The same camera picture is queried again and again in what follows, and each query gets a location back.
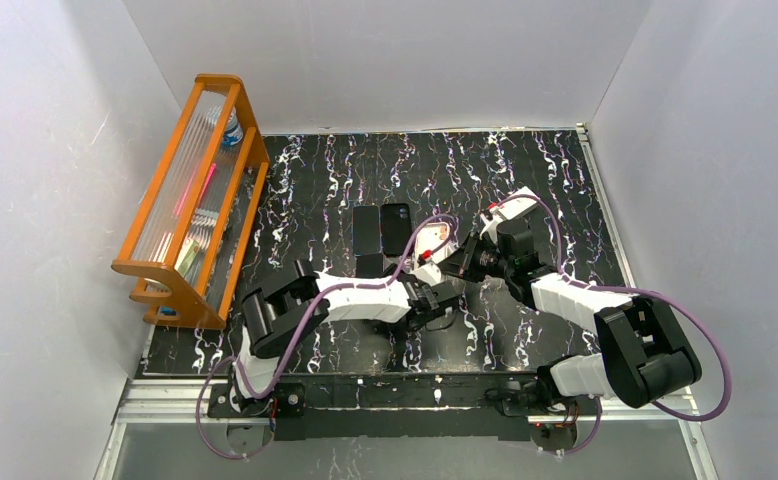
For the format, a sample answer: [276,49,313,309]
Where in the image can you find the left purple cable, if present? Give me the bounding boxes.
[194,213,460,462]

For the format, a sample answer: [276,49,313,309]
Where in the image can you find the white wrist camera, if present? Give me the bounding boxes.
[480,204,516,243]
[411,245,457,286]

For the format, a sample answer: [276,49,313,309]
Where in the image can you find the black phone case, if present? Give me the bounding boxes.
[380,203,413,257]

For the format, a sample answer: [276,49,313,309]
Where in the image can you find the orange wooden rack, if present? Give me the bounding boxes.
[111,73,270,330]

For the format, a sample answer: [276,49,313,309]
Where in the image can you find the purple cable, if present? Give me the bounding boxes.
[488,193,733,458]
[194,213,460,462]

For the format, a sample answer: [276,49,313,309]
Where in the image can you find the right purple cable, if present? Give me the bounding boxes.
[488,193,733,458]

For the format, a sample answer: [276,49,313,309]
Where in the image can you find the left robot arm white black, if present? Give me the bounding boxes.
[231,260,461,400]

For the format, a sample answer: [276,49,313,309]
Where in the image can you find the pink box in rack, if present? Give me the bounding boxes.
[174,163,218,219]

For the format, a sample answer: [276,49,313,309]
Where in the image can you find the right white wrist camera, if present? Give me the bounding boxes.
[480,204,516,243]

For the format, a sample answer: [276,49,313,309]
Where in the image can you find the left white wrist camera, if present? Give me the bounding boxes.
[411,245,457,286]

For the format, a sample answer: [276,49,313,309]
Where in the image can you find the phone with purple edge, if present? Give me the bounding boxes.
[355,252,385,279]

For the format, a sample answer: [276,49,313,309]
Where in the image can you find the phone with silver edge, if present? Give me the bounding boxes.
[352,205,382,257]

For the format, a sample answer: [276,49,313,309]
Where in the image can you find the small white red box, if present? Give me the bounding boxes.
[490,187,538,220]

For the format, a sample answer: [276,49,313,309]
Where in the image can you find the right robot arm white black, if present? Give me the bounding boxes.
[438,220,702,408]

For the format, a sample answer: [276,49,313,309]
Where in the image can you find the blue labelled bottle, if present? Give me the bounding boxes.
[221,110,244,148]

